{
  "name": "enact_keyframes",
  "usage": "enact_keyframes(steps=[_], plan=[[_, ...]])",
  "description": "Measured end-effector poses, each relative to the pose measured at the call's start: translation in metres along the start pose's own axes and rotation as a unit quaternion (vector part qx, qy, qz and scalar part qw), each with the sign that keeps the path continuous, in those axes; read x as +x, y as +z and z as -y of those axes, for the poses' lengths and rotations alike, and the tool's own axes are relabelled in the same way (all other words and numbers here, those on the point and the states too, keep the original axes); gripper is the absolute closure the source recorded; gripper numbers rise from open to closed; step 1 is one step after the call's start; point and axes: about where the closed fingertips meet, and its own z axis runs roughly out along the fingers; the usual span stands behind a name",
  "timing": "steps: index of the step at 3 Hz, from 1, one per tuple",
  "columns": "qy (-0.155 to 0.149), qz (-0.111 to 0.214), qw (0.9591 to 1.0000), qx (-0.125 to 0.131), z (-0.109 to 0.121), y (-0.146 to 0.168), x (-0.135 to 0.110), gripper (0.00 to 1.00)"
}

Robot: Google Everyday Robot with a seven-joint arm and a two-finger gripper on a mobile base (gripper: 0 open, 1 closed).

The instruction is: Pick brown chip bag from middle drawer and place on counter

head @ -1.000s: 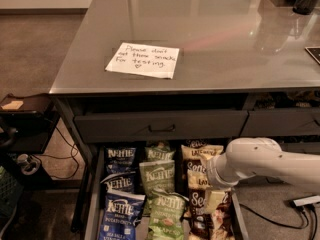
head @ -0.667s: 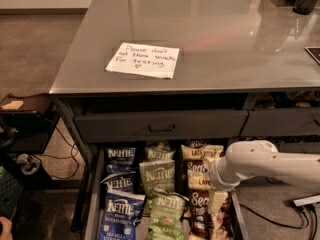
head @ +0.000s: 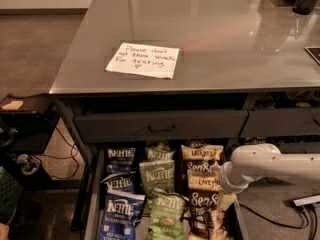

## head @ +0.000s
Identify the white handwritten paper note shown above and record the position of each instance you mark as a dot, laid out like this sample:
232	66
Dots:
144	60

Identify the blue kettle chip bag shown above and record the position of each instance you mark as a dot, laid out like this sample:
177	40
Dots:
121	181
119	160
121	215

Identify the top right dark drawer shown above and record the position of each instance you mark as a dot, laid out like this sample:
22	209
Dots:
282	122

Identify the brown sea salt chip bag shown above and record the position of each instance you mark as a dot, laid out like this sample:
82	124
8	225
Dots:
203	159
208	204

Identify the front blue Kettle chip bag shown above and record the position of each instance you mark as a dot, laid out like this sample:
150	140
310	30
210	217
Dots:
121	215

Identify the grey power strip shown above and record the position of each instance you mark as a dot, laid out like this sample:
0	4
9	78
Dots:
306	200

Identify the rear blue Kettle chip bag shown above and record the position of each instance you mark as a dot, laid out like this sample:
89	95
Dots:
119	160

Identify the middle green Kettle chip bag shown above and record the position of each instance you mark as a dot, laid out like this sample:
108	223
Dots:
156	174

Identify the rear green Kettle chip bag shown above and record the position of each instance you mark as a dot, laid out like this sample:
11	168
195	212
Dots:
159	151

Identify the front green Kettle chip bag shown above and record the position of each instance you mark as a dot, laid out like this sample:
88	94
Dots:
165	221

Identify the top left dark drawer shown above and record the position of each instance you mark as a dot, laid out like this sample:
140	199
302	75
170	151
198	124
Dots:
159	125

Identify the black side cart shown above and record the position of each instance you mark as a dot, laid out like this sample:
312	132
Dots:
27	124

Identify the black framed card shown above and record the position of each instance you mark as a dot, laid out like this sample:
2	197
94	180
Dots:
314	52

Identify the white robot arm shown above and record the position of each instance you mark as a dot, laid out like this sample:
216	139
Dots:
235	180

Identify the open middle drawer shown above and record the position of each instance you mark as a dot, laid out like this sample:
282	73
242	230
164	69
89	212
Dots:
237	225

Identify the middle blue Kettle chip bag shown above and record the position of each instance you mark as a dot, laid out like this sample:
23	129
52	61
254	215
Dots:
121	181

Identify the green plastic crate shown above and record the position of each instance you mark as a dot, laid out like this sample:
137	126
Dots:
10	192

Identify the green kettle chip bag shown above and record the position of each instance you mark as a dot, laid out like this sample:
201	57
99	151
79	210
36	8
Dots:
165	221
159	151
156	174

